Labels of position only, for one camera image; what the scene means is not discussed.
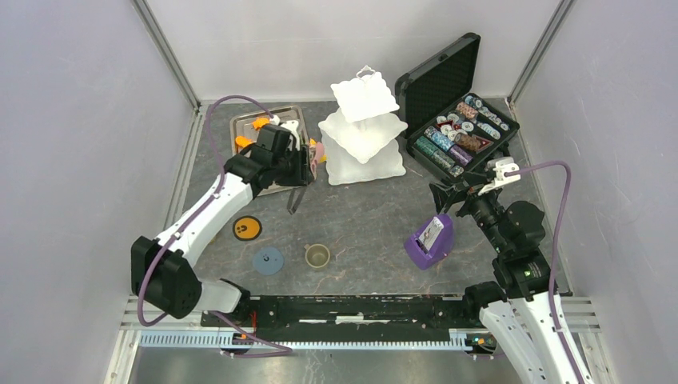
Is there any blue round coaster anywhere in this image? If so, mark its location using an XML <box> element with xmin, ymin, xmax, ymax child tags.
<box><xmin>252</xmin><ymin>246</ymin><xmax>285</xmax><ymax>276</ymax></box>

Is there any yellow smiley coaster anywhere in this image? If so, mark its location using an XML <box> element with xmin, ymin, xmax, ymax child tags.
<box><xmin>232</xmin><ymin>215</ymin><xmax>262</xmax><ymax>242</ymax></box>

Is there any olive green cup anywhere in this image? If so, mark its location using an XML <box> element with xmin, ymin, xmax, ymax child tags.
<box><xmin>305</xmin><ymin>244</ymin><xmax>331</xmax><ymax>269</ymax></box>

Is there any silver metal tray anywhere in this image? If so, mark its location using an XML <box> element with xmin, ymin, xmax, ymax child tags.
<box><xmin>224</xmin><ymin>106</ymin><xmax>315</xmax><ymax>198</ymax></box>

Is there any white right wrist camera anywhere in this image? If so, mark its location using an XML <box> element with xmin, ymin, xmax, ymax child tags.
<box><xmin>478</xmin><ymin>157</ymin><xmax>521</xmax><ymax>196</ymax></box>

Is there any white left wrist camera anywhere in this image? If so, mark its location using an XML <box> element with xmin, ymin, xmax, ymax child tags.
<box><xmin>269</xmin><ymin>115</ymin><xmax>301</xmax><ymax>150</ymax></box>

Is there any brown poker chip stack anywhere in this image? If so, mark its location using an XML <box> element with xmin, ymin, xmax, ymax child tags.
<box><xmin>455</xmin><ymin>134</ymin><xmax>486</xmax><ymax>153</ymax></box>

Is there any orange fish cookie upper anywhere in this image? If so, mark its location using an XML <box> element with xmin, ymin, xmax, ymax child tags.
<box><xmin>251</xmin><ymin>117</ymin><xmax>270</xmax><ymax>130</ymax></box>

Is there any orange fish cookie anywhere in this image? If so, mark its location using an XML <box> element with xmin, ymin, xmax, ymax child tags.
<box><xmin>233</xmin><ymin>136</ymin><xmax>253</xmax><ymax>152</ymax></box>
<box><xmin>251</xmin><ymin>117</ymin><xmax>270</xmax><ymax>130</ymax></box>

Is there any white three-tier cake stand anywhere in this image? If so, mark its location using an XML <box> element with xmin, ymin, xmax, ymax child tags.
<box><xmin>318</xmin><ymin>66</ymin><xmax>408</xmax><ymax>186</ymax></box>

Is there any purple poker chip stack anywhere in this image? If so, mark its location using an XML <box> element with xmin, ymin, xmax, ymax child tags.
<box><xmin>449</xmin><ymin>145</ymin><xmax>473</xmax><ymax>166</ymax></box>

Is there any orange fish cookie lower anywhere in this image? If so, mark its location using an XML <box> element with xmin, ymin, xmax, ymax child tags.
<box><xmin>233</xmin><ymin>136</ymin><xmax>253</xmax><ymax>152</ymax></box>

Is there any green poker chip stack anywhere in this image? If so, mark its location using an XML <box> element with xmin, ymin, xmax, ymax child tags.
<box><xmin>413</xmin><ymin>136</ymin><xmax>456</xmax><ymax>171</ymax></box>

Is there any purple card shuffler box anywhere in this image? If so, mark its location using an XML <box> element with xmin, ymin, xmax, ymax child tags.
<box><xmin>404</xmin><ymin>214</ymin><xmax>455</xmax><ymax>270</ymax></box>

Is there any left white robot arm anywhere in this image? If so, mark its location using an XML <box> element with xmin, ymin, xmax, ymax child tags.
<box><xmin>131</xmin><ymin>121</ymin><xmax>325</xmax><ymax>326</ymax></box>

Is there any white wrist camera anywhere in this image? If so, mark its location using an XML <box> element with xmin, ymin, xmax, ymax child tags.
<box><xmin>269</xmin><ymin>115</ymin><xmax>301</xmax><ymax>150</ymax></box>
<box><xmin>478</xmin><ymin>157</ymin><xmax>521</xmax><ymax>196</ymax></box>

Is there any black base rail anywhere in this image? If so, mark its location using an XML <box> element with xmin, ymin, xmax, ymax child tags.
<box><xmin>228</xmin><ymin>294</ymin><xmax>483</xmax><ymax>342</ymax></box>

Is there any black poker chip case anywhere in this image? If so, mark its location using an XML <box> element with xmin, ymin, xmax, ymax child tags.
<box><xmin>394</xmin><ymin>33</ymin><xmax>520</xmax><ymax>182</ymax></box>

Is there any aluminium cable duct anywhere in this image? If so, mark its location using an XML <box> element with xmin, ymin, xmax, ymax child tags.
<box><xmin>138</xmin><ymin>330</ymin><xmax>499</xmax><ymax>351</ymax></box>

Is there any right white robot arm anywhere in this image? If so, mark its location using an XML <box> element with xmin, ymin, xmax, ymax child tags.
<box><xmin>429</xmin><ymin>184</ymin><xmax>593</xmax><ymax>383</ymax></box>

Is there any light blue chip stack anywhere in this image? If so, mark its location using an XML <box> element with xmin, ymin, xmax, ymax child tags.
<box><xmin>424</xmin><ymin>126</ymin><xmax>454</xmax><ymax>152</ymax></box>

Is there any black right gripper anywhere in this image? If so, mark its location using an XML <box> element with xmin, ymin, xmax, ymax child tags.
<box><xmin>428</xmin><ymin>171</ymin><xmax>509</xmax><ymax>254</ymax></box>

